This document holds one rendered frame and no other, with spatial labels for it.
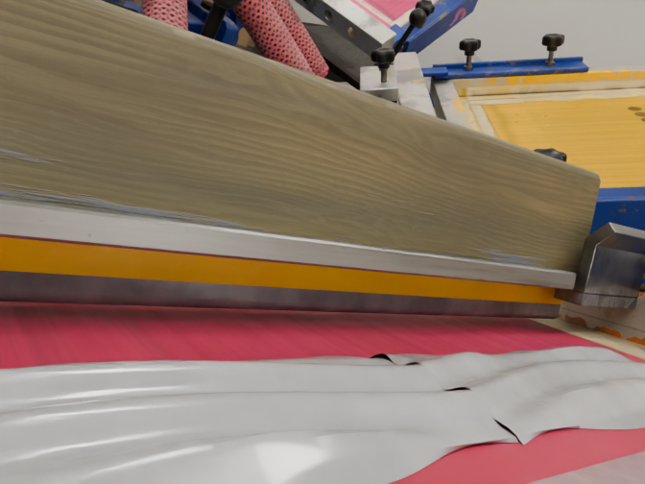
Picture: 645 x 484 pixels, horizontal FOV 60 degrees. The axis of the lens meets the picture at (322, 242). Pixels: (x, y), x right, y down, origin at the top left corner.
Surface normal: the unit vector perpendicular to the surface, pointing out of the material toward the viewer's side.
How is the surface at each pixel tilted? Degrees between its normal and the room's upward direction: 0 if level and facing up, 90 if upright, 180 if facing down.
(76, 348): 32
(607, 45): 90
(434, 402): 4
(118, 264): 56
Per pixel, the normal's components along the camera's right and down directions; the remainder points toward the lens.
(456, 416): 0.44, -0.71
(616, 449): 0.19, -0.98
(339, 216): 0.58, 0.16
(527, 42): -0.79, -0.10
